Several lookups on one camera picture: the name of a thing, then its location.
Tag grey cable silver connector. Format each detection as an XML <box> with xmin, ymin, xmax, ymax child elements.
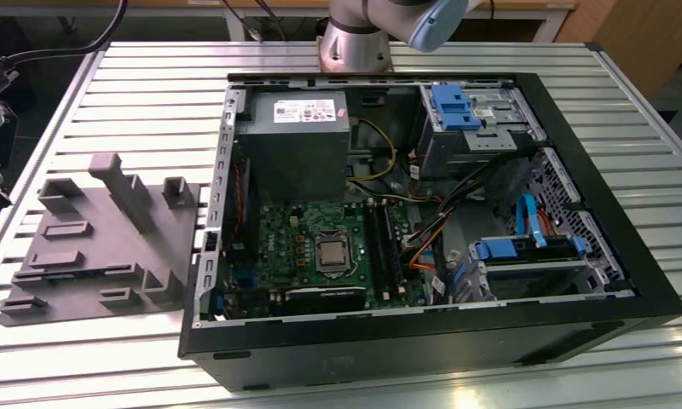
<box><xmin>221</xmin><ymin>0</ymin><xmax>266</xmax><ymax>43</ymax></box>

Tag grey power supply unit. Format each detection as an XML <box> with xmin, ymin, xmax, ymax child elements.
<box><xmin>235</xmin><ymin>87</ymin><xmax>354</xmax><ymax>205</ymax></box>

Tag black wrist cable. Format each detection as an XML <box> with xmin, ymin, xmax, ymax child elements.
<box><xmin>0</xmin><ymin>0</ymin><xmax>130</xmax><ymax>93</ymax></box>

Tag white frame wooden desk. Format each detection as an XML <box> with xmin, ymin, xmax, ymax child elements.
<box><xmin>0</xmin><ymin>0</ymin><xmax>581</xmax><ymax>43</ymax></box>

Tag CPU socket metal cover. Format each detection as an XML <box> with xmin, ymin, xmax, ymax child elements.
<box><xmin>313</xmin><ymin>229</ymin><xmax>358</xmax><ymax>280</ymax></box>

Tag yellow power wires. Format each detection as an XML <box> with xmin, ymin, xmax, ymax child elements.
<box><xmin>345</xmin><ymin>118</ymin><xmax>400</xmax><ymax>187</ymax></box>

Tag grey parts rack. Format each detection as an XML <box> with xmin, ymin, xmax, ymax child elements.
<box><xmin>0</xmin><ymin>152</ymin><xmax>210</xmax><ymax>328</ymax></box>

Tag black PC case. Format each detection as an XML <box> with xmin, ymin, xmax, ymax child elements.
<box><xmin>179</xmin><ymin>72</ymin><xmax>682</xmax><ymax>391</ymax></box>

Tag blue drive latch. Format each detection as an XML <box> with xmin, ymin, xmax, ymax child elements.
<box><xmin>430</xmin><ymin>84</ymin><xmax>485</xmax><ymax>131</ymax></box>

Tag hard disk in blue carrier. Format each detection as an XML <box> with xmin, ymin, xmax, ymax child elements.
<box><xmin>469</xmin><ymin>236</ymin><xmax>592</xmax><ymax>274</ymax></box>

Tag silver CPU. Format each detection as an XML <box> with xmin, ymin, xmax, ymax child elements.
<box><xmin>319</xmin><ymin>243</ymin><xmax>349</xmax><ymax>266</ymax></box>

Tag black cable bundle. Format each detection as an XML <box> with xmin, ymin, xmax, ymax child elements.
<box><xmin>402</xmin><ymin>147</ymin><xmax>540</xmax><ymax>252</ymax></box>

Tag green motherboard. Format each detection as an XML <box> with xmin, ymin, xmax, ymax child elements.
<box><xmin>221</xmin><ymin>199</ymin><xmax>433</xmax><ymax>319</ymax></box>

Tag wooden cabinet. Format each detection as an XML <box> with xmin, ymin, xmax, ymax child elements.
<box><xmin>555</xmin><ymin>0</ymin><xmax>682</xmax><ymax>97</ymax></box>

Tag blue flat data wire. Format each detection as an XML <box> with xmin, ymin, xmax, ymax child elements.
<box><xmin>514</xmin><ymin>193</ymin><xmax>551</xmax><ymax>249</ymax></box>

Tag orange wire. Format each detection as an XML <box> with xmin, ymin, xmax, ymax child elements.
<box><xmin>406</xmin><ymin>236</ymin><xmax>441</xmax><ymax>274</ymax></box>

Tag black graphics card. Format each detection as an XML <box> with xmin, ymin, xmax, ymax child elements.
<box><xmin>281</xmin><ymin>284</ymin><xmax>372</xmax><ymax>317</ymax></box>

